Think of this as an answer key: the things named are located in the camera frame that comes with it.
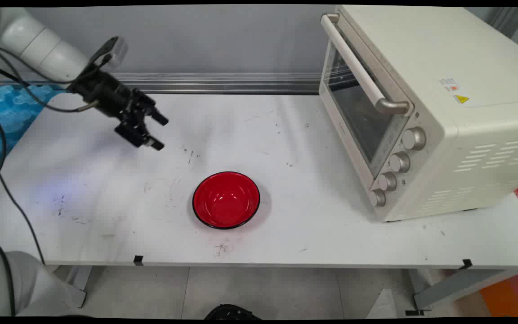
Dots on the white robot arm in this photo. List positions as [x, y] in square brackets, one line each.
[38, 42]

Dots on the grey table leg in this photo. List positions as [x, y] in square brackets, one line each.
[457, 285]
[79, 283]

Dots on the cream toaster oven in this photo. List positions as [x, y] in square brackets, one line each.
[443, 45]

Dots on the silver oven knob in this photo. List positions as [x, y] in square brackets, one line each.
[387, 181]
[414, 138]
[377, 197]
[399, 162]

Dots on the aluminium rail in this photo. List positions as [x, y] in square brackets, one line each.
[218, 83]

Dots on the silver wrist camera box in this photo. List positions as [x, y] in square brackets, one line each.
[116, 51]

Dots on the white label sticker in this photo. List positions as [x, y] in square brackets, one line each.
[448, 84]

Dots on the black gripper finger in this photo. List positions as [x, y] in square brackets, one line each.
[155, 112]
[142, 137]

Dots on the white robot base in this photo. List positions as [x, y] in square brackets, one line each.
[29, 288]

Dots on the yellow warning sticker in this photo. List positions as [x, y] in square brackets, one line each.
[461, 99]

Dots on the black tape piece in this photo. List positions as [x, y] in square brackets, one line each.
[466, 264]
[138, 260]

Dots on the red bowl with black rim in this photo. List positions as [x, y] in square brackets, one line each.
[225, 200]

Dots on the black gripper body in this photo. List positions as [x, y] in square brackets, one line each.
[106, 92]

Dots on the orange box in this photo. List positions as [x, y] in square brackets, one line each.
[511, 292]

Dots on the blue patterned mat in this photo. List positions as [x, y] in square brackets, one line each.
[11, 112]

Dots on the black object on floor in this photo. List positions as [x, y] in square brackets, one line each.
[232, 312]

